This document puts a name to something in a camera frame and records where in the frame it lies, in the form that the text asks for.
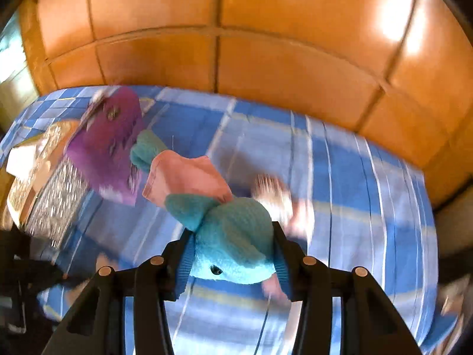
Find teal plush toy pink wings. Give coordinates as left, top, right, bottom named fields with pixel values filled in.
left=130, top=130, right=288, bottom=301

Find blue plaid bed sheet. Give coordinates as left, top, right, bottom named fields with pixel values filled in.
left=1, top=86, right=457, bottom=354

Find small plush doll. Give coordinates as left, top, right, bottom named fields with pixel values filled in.
left=251, top=174, right=315, bottom=242

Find patterned open box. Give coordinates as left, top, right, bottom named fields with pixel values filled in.
left=7, top=120, right=89, bottom=249

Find orange wooden wardrobe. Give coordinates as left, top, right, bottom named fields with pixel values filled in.
left=18, top=0, right=472, bottom=205

